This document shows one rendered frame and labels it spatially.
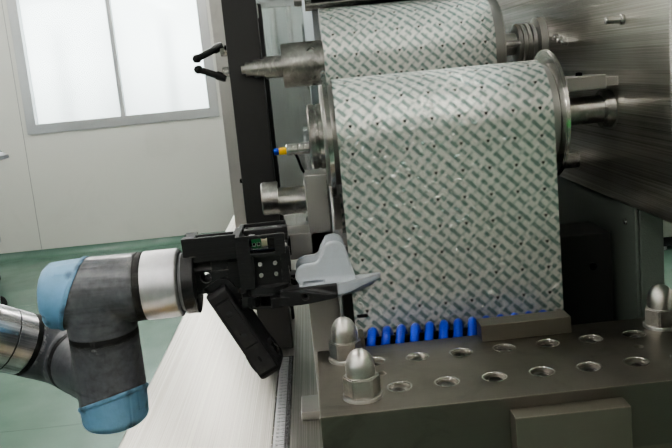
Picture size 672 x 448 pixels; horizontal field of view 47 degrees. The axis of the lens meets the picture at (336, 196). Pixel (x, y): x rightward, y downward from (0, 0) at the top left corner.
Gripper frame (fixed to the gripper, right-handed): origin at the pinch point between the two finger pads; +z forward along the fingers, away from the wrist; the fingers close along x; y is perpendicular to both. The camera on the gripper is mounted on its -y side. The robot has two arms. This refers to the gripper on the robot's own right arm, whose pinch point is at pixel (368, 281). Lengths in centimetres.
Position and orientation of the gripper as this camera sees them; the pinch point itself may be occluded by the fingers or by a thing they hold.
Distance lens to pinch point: 86.3
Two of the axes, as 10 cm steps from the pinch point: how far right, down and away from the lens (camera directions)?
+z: 9.9, -1.0, 0.2
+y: -0.9, -9.8, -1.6
